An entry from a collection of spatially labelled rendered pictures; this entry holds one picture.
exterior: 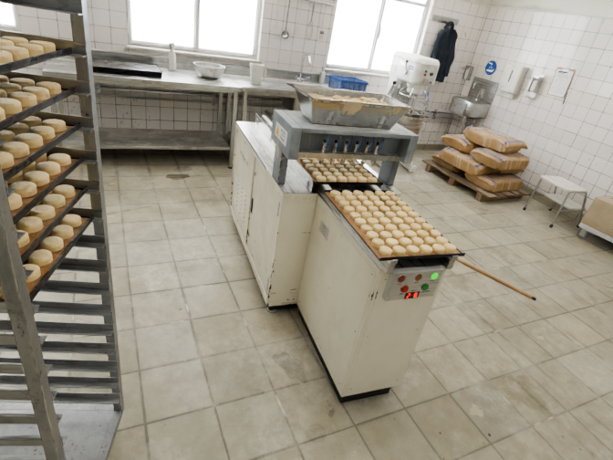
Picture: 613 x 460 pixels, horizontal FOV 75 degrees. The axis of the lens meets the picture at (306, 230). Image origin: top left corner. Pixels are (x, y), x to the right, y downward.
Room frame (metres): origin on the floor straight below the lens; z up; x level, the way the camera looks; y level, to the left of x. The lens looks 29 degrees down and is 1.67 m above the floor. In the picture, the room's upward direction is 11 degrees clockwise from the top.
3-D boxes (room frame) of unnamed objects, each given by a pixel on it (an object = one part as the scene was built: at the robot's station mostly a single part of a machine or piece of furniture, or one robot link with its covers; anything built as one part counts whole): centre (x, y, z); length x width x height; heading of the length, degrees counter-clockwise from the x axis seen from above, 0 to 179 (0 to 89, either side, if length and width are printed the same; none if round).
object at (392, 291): (1.37, -0.47, 0.77); 0.24 x 0.04 x 0.14; 115
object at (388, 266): (2.20, 0.07, 0.87); 2.01 x 0.03 x 0.07; 25
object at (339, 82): (5.14, -0.17, 0.95); 0.40 x 0.30 x 0.14; 122
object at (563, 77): (5.30, -2.69, 1.37); 0.27 x 0.02 x 0.40; 29
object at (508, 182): (4.92, -2.22, 0.19); 0.72 x 0.42 x 0.15; 124
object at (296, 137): (2.16, -0.11, 1.01); 0.72 x 0.33 x 0.34; 115
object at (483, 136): (5.14, -2.10, 0.62); 0.72 x 0.42 x 0.17; 36
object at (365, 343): (1.70, -0.32, 0.45); 0.70 x 0.34 x 0.90; 25
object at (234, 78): (4.44, 1.07, 0.61); 3.40 x 0.70 x 1.22; 119
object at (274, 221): (2.59, 0.09, 0.42); 1.28 x 0.72 x 0.84; 25
